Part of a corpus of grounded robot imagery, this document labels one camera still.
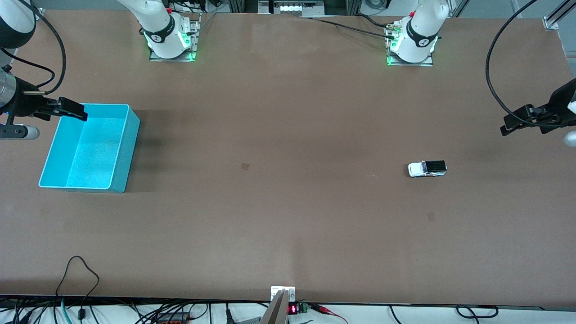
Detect teal plastic bin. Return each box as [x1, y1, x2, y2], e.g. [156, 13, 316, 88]
[38, 103, 141, 194]

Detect upright aluminium frame post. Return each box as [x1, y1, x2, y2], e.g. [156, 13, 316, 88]
[445, 0, 471, 18]

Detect coiled black cable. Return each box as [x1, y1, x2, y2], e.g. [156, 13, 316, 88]
[456, 305, 499, 319]

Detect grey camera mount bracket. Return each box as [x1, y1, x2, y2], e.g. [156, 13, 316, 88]
[259, 286, 297, 324]

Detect short thick black cable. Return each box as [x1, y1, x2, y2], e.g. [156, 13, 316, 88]
[355, 13, 396, 30]

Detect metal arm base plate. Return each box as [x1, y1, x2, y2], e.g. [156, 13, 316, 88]
[386, 22, 435, 67]
[149, 13, 201, 62]

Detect metal unit with white lights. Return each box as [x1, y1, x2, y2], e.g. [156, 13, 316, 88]
[258, 0, 325, 18]

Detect long thin black cable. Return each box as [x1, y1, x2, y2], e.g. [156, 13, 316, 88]
[292, 16, 396, 39]

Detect black cable bundle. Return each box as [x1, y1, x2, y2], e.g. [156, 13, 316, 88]
[170, 0, 225, 14]

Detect thin black looped cable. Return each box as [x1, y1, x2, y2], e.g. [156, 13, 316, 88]
[55, 256, 100, 321]

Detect red clip wires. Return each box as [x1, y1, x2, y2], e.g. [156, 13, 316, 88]
[310, 303, 349, 324]

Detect diagonal aluminium profile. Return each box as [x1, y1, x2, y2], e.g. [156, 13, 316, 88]
[547, 0, 576, 22]

